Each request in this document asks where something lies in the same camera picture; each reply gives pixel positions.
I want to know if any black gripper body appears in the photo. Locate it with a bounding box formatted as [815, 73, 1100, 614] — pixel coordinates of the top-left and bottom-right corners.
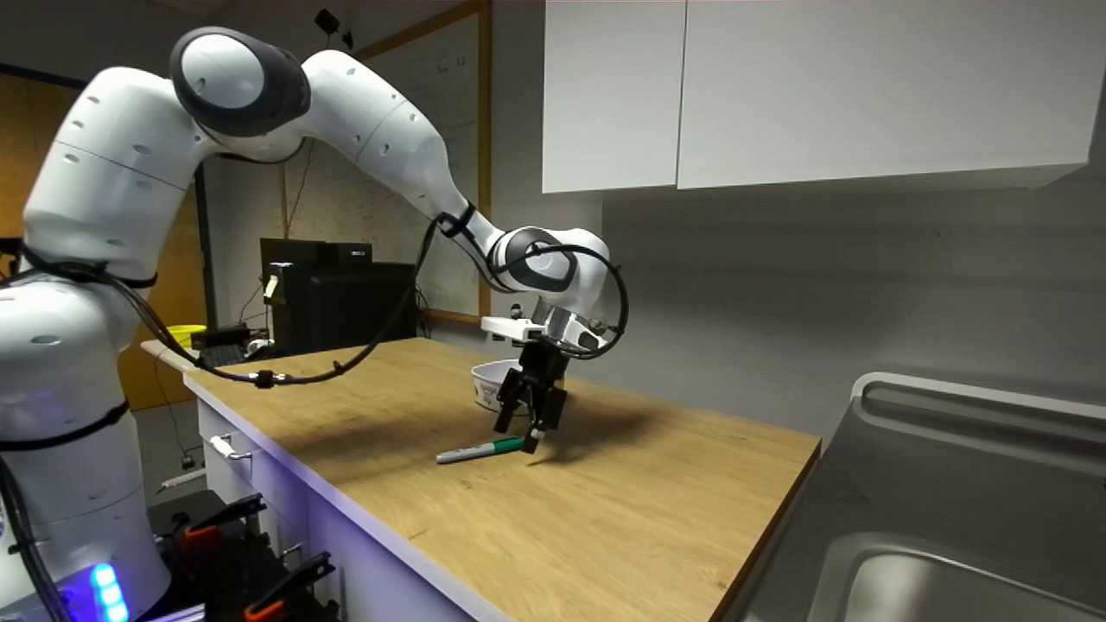
[494, 338, 574, 435]

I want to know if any green capped grey marker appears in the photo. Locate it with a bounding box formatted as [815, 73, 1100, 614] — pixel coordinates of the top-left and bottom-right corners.
[430, 430, 540, 469]

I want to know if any white bowl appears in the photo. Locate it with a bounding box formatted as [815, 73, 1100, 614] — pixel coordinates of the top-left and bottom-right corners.
[465, 358, 524, 417]

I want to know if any black box appliance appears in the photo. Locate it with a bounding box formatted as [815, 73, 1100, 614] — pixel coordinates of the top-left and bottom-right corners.
[254, 235, 423, 358]

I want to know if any white base cabinet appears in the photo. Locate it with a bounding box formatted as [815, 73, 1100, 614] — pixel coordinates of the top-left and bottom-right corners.
[187, 391, 475, 622]

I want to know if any black orange clamp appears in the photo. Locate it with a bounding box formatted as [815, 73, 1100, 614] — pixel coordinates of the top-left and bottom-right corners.
[169, 496, 270, 561]
[237, 550, 337, 622]

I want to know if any narrow white cabinet door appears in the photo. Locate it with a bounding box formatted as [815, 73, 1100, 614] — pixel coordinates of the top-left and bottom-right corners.
[540, 0, 691, 199]

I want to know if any wood framed whiteboard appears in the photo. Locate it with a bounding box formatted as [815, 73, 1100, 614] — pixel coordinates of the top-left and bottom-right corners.
[277, 0, 498, 336]

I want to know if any stainless steel sink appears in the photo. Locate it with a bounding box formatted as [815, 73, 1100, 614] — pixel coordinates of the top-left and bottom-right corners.
[729, 369, 1106, 622]

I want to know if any wide white cabinet door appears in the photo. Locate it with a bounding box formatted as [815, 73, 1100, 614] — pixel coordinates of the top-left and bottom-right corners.
[675, 0, 1106, 194]

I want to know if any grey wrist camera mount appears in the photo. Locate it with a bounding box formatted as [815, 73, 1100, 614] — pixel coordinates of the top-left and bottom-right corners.
[474, 309, 615, 359]

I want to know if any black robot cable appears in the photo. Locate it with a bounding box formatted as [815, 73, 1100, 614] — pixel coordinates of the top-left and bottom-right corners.
[19, 205, 633, 391]

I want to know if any silver drawer handle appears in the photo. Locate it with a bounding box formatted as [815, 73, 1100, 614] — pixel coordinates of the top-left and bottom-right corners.
[203, 432, 251, 467]

